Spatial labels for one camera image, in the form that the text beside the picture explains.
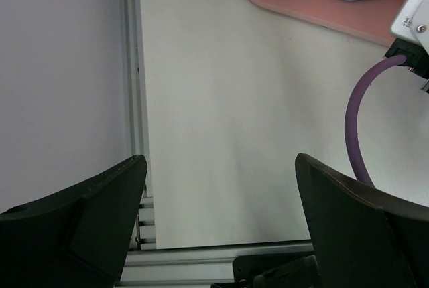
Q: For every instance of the pink three-tier wooden shelf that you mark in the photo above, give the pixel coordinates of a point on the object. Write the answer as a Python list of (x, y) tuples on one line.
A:
[(366, 19)]

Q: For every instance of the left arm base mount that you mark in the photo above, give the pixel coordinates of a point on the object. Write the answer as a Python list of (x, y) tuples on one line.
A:
[(299, 270)]

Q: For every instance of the aluminium front rail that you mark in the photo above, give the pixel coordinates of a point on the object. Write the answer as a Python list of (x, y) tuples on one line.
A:
[(191, 233)]

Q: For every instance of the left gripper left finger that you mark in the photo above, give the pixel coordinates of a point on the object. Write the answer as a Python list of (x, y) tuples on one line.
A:
[(77, 237)]

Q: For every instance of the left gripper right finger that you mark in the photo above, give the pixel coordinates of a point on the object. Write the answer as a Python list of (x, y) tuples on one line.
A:
[(362, 236)]

